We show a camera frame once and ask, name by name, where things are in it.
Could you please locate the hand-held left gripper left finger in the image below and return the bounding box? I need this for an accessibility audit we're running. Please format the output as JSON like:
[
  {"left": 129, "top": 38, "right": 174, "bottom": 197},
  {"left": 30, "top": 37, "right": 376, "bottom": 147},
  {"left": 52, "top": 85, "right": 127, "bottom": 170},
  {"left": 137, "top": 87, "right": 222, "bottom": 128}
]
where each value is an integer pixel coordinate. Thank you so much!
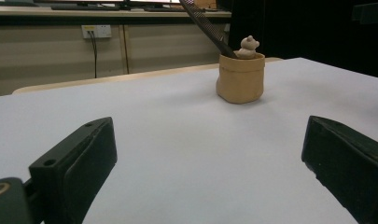
[{"left": 28, "top": 117, "right": 119, "bottom": 224}]

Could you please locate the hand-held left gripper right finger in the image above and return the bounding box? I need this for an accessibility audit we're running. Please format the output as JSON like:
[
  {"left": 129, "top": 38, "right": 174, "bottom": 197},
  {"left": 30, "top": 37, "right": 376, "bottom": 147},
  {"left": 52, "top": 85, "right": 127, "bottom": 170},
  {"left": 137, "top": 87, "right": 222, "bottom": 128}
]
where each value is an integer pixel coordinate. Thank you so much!
[{"left": 301, "top": 115, "right": 378, "bottom": 224}]

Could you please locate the tan cup with bear figure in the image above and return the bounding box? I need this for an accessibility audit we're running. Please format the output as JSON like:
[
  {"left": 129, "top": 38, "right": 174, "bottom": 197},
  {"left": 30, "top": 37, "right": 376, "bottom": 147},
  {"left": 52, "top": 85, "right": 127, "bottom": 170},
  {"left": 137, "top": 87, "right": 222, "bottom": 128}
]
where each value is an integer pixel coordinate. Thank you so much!
[{"left": 216, "top": 35, "right": 266, "bottom": 105}]

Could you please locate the black curtain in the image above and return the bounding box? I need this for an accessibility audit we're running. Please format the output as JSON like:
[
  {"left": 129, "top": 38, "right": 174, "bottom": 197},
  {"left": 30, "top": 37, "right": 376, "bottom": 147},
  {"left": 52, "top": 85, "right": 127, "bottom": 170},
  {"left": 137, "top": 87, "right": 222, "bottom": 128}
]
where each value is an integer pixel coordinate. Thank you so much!
[{"left": 228, "top": 0, "right": 378, "bottom": 79}]

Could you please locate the long desk with dark edge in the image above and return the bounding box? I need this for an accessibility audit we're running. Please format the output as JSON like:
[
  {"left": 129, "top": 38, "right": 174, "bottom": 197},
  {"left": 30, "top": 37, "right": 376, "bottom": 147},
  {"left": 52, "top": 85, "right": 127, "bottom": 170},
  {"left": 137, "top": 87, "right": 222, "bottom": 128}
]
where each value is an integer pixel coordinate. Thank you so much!
[{"left": 0, "top": 5, "right": 233, "bottom": 26}]

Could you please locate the black keyboard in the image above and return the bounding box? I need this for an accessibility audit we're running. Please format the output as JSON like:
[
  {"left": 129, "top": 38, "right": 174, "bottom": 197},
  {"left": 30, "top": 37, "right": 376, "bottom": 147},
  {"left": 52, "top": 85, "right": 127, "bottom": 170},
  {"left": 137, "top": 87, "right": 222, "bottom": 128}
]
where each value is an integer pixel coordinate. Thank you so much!
[{"left": 50, "top": 3, "right": 121, "bottom": 12}]

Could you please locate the black power cable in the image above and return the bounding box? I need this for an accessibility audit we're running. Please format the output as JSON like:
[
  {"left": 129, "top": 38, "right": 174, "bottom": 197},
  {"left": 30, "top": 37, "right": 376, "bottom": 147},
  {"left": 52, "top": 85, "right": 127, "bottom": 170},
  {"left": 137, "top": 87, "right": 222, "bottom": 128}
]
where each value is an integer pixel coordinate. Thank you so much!
[{"left": 88, "top": 30, "right": 98, "bottom": 79}]

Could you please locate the white wall socket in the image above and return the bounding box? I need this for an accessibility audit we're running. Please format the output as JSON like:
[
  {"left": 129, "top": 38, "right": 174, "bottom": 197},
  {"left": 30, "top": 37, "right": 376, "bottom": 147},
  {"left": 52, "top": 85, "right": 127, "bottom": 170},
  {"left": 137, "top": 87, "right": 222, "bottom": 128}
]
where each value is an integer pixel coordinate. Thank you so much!
[{"left": 81, "top": 24, "right": 113, "bottom": 39}]

